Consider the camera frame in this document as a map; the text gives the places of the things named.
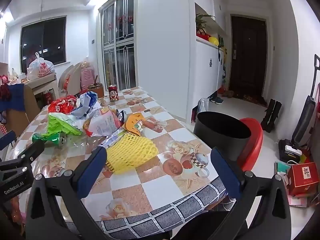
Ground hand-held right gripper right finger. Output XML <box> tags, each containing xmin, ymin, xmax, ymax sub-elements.
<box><xmin>210</xmin><ymin>147</ymin><xmax>292</xmax><ymax>240</ymax></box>

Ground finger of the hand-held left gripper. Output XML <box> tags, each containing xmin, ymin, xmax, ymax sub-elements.
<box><xmin>0</xmin><ymin>140</ymin><xmax>45</xmax><ymax>166</ymax></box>
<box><xmin>0</xmin><ymin>131</ymin><xmax>17</xmax><ymax>153</ymax></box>

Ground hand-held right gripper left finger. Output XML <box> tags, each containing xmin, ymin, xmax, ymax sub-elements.
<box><xmin>25</xmin><ymin>145</ymin><xmax>108</xmax><ymax>240</ymax></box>

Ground green snack package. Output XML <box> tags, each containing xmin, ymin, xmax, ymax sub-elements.
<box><xmin>32</xmin><ymin>132</ymin><xmax>67</xmax><ymax>147</ymax></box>

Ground clear plastic bag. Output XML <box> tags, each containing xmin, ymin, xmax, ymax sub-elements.
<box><xmin>67</xmin><ymin>135</ymin><xmax>105</xmax><ymax>153</ymax></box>

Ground black round bin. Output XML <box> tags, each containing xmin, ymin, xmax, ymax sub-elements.
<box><xmin>193</xmin><ymin>111</ymin><xmax>252</xmax><ymax>162</ymax></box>

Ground lime green plastic bag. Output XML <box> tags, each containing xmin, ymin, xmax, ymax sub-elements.
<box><xmin>48</xmin><ymin>114</ymin><xmax>83</xmax><ymax>140</ymax></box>

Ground long printed wrapper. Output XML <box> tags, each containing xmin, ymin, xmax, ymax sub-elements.
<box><xmin>100</xmin><ymin>127</ymin><xmax>130</xmax><ymax>148</ymax></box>

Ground yellow foam fruit net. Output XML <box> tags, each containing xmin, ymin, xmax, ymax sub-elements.
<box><xmin>105</xmin><ymin>133</ymin><xmax>158</xmax><ymax>174</ymax></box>

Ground white printed packet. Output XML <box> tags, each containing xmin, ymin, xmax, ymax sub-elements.
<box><xmin>84</xmin><ymin>107</ymin><xmax>123</xmax><ymax>137</ymax></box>

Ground red snack bag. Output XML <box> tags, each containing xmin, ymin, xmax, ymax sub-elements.
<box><xmin>48</xmin><ymin>95</ymin><xmax>78</xmax><ymax>114</ymax></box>

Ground dark small snack packet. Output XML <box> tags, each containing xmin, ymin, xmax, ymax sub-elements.
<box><xmin>116</xmin><ymin>110</ymin><xmax>129</xmax><ymax>124</ymax></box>

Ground orange snack packet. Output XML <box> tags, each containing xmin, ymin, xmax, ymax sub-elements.
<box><xmin>125</xmin><ymin>112</ymin><xmax>150</xmax><ymax>137</ymax></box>

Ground blue and white plastic bag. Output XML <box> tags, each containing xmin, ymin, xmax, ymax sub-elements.
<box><xmin>71</xmin><ymin>91</ymin><xmax>100</xmax><ymax>118</ymax></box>

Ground blue cloth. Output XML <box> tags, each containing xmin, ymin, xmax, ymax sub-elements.
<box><xmin>0</xmin><ymin>84</ymin><xmax>25</xmax><ymax>112</ymax></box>

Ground red knitted cloth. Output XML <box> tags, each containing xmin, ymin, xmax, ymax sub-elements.
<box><xmin>0</xmin><ymin>82</ymin><xmax>12</xmax><ymax>102</ymax></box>

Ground red gift bag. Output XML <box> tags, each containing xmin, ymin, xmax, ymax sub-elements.
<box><xmin>42</xmin><ymin>91</ymin><xmax>53</xmax><ymax>105</ymax></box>

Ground checkered floral tablecloth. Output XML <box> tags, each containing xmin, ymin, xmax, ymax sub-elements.
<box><xmin>5</xmin><ymin>86</ymin><xmax>237</xmax><ymax>239</ymax></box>

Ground white side table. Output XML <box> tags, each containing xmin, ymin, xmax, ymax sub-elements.
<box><xmin>25</xmin><ymin>72</ymin><xmax>59</xmax><ymax>100</ymax></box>

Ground black vacuum dock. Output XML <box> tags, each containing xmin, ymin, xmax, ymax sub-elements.
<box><xmin>278</xmin><ymin>139</ymin><xmax>303</xmax><ymax>163</ymax></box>

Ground white plastic floor bag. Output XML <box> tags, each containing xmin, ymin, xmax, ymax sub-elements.
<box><xmin>197</xmin><ymin>98</ymin><xmax>209</xmax><ymax>117</ymax></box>

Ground black boot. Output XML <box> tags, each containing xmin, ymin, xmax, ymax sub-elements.
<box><xmin>260</xmin><ymin>99</ymin><xmax>275</xmax><ymax>130</ymax></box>
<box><xmin>265</xmin><ymin>101</ymin><xmax>282</xmax><ymax>133</ymax></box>

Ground beige dining chair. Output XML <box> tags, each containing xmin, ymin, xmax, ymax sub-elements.
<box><xmin>66</xmin><ymin>62</ymin><xmax>83</xmax><ymax>94</ymax></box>
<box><xmin>58</xmin><ymin>65</ymin><xmax>74</xmax><ymax>97</ymax></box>

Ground red gift box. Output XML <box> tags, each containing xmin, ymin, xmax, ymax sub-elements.
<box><xmin>287</xmin><ymin>162</ymin><xmax>320</xmax><ymax>197</ymax></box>

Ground white shopping bag red print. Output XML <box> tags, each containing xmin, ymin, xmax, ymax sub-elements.
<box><xmin>27</xmin><ymin>52</ymin><xmax>56</xmax><ymax>82</ymax></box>

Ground red patterned door mat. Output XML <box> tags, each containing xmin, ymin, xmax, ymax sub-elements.
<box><xmin>232</xmin><ymin>92</ymin><xmax>268</xmax><ymax>105</ymax></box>

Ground red cartoon face can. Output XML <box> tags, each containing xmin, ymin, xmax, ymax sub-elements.
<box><xmin>108</xmin><ymin>84</ymin><xmax>120</xmax><ymax>102</ymax></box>

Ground brown sleeved cup with straw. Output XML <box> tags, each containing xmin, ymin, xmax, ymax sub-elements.
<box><xmin>87</xmin><ymin>76</ymin><xmax>105</xmax><ymax>99</ymax></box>

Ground pink plastic stool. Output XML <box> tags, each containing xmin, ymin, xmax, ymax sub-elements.
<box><xmin>80</xmin><ymin>67</ymin><xmax>95</xmax><ymax>93</ymax></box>

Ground upright vacuum cleaner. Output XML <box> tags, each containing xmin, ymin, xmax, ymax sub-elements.
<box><xmin>291</xmin><ymin>54</ymin><xmax>320</xmax><ymax>147</ymax></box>

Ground dark window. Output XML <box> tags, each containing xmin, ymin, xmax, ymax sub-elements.
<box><xmin>20</xmin><ymin>16</ymin><xmax>67</xmax><ymax>68</ymax></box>

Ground dark brown entrance door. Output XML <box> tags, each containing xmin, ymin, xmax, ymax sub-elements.
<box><xmin>229</xmin><ymin>15</ymin><xmax>268</xmax><ymax>98</ymax></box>

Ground hanging yellow black ornaments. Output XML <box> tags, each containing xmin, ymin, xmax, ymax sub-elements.
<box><xmin>217</xmin><ymin>35</ymin><xmax>228</xmax><ymax>63</ymax></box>

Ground sliding glass door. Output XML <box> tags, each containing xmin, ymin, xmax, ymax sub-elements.
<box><xmin>98</xmin><ymin>0</ymin><xmax>138</xmax><ymax>93</ymax></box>

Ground potted green plant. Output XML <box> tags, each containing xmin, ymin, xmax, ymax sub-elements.
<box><xmin>196</xmin><ymin>13</ymin><xmax>215</xmax><ymax>34</ymax></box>

